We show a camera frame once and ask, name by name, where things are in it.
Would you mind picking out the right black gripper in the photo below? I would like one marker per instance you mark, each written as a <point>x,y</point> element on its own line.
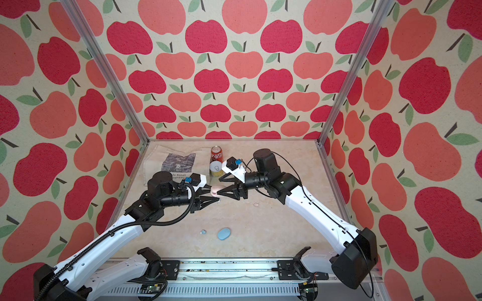
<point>236,194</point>

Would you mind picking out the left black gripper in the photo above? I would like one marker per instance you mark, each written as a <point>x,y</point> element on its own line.
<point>200,203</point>

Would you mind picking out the pink earbud charging case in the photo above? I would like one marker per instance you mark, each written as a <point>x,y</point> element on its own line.
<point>215,189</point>

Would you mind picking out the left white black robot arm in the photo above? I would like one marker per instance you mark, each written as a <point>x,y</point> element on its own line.
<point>164,203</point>

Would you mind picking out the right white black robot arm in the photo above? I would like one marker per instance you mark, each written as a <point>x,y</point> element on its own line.
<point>354,251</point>

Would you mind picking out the blue earbud charging case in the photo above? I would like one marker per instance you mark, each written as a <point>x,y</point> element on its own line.
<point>223,234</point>

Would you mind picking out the yellow tin can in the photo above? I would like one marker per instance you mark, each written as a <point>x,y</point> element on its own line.
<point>216,169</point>

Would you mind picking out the red cola can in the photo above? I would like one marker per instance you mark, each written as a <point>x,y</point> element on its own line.
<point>216,154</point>

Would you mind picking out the beige Monet tote bag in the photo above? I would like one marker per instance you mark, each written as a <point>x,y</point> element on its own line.
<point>180,163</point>

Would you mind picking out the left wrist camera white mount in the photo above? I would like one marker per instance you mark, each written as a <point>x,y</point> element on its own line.
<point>196,180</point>

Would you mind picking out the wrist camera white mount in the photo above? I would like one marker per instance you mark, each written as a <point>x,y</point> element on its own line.
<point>196,180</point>
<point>234,167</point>

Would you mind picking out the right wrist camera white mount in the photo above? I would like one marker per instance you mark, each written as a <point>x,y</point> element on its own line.
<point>234,167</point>

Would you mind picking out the left aluminium frame post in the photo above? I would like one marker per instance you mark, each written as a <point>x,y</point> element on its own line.
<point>82,26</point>

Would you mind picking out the aluminium frame post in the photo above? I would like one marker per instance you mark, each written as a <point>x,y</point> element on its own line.
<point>360,58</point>
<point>82,26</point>

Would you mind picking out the right aluminium frame post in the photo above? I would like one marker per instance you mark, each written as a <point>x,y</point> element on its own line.
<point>360,58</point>

